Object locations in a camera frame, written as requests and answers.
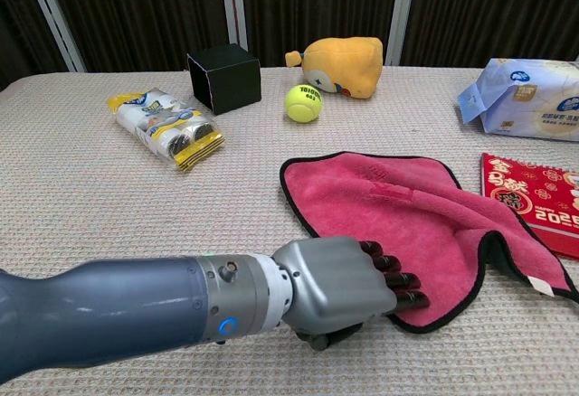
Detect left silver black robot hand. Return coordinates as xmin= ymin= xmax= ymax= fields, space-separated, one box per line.
xmin=271 ymin=236 xmax=431 ymax=352

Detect pink towel with black trim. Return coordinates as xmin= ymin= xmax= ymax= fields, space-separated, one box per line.
xmin=279 ymin=150 xmax=579 ymax=335

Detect beige woven tablecloth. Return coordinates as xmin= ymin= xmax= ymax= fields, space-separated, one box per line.
xmin=0 ymin=66 xmax=579 ymax=396

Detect yellow tennis ball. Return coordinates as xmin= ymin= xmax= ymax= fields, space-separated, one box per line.
xmin=283 ymin=83 xmax=324 ymax=124

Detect yellow plush toy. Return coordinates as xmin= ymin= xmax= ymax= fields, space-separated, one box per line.
xmin=284 ymin=36 xmax=384 ymax=99

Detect red 2026 desk calendar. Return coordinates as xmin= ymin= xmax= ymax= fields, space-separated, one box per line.
xmin=479 ymin=152 xmax=579 ymax=260

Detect black cube box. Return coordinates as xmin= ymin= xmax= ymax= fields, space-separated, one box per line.
xmin=186 ymin=43 xmax=263 ymax=116

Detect white rolls pack yellow ends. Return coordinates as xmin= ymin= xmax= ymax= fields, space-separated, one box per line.
xmin=106 ymin=87 xmax=226 ymax=173

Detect light blue tissue pack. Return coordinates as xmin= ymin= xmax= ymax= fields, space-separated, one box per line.
xmin=455 ymin=57 xmax=579 ymax=143

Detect silver screen frame post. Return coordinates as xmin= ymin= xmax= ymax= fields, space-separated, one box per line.
xmin=219 ymin=0 xmax=249 ymax=52
xmin=384 ymin=0 xmax=420 ymax=66
xmin=20 ymin=0 xmax=87 ymax=73

